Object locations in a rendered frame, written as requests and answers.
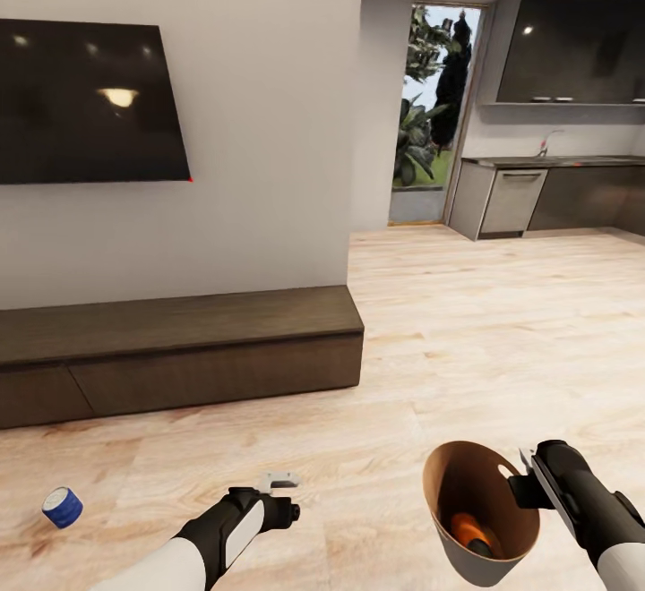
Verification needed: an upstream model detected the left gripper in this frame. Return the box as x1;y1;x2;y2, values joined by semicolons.
259;495;300;533

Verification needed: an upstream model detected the can of soda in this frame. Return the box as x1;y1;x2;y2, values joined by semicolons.
451;511;495;560
42;486;83;528

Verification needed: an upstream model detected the trash can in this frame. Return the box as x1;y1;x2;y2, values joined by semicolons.
422;440;541;587

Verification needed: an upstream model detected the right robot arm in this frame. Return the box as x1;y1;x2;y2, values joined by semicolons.
508;440;645;591

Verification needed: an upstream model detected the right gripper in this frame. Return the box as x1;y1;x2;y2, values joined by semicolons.
508;472;555;510

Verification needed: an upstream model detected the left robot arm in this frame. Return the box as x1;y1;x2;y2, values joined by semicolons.
86;469;300;591

